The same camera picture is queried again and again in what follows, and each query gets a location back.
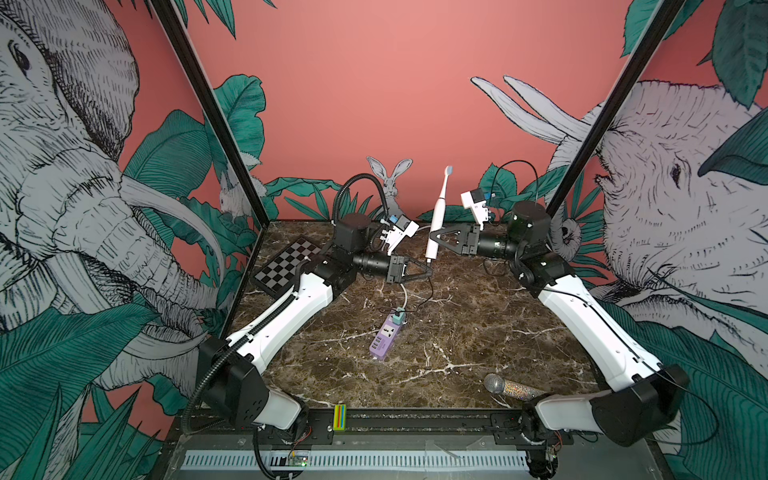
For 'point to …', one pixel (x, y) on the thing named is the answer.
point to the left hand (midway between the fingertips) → (431, 274)
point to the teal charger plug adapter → (401, 318)
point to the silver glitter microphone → (496, 384)
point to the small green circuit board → (298, 461)
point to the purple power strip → (385, 338)
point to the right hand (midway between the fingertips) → (433, 237)
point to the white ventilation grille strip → (368, 459)
